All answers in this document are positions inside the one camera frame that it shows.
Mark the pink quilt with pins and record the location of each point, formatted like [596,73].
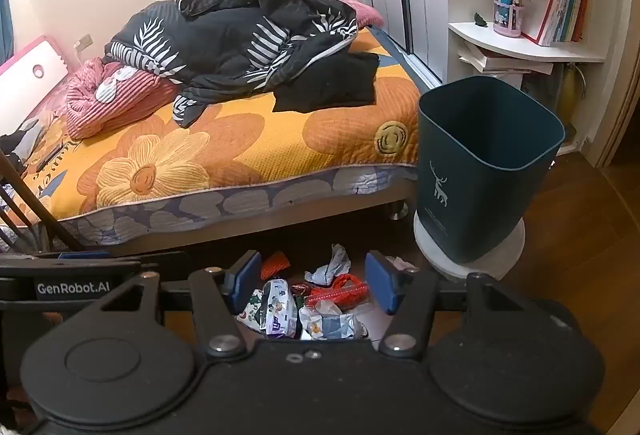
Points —
[365,12]

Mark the wall socket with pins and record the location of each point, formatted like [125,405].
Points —
[85,41]

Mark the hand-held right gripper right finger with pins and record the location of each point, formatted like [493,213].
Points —
[380,282]

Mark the blue curtain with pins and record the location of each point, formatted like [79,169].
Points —
[5,5]

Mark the white round stand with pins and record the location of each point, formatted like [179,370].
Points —
[435,255]

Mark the white board pink edge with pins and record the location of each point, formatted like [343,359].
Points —
[50,57]

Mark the pink striped blanket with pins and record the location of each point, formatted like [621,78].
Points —
[115,105]

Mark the white plastic wrapper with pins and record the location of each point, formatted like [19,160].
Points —
[335,325]

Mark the grey container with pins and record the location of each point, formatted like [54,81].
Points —
[542,90]

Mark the red plastic bag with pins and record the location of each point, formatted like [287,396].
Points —
[345,290]

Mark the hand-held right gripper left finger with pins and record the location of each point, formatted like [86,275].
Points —
[247,280]

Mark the dark wooden chair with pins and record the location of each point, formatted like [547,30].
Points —
[60,229]

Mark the bed with orange floral sheet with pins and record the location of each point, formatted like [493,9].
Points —
[240,150]

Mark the row of books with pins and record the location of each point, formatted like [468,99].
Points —
[575,10]

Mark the small white tissue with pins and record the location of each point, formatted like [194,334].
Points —
[406,263]

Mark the small dark figurine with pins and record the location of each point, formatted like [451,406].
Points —
[480,19]

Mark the white paper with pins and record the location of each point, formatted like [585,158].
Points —
[327,270]

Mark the stack of papers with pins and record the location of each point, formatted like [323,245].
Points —
[500,60]

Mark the white shelf unit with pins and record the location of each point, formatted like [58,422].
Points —
[525,51]

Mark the black garment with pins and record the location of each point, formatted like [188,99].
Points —
[330,85]

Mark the yellow bottle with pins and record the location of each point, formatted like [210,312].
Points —
[570,95]

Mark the pink pen holder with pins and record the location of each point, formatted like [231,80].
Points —
[507,22]

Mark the teal trash bin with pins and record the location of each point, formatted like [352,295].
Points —
[475,195]

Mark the red-bordered white book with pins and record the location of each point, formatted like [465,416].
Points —
[537,0]

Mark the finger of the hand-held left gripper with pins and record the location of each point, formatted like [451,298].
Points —
[75,289]
[85,255]

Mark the orange foam fruit net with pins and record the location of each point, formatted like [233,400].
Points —
[276,265]

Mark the dark leaf-print duvet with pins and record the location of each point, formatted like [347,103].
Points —
[225,35]

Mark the white wrapper purple print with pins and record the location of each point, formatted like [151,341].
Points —
[275,310]

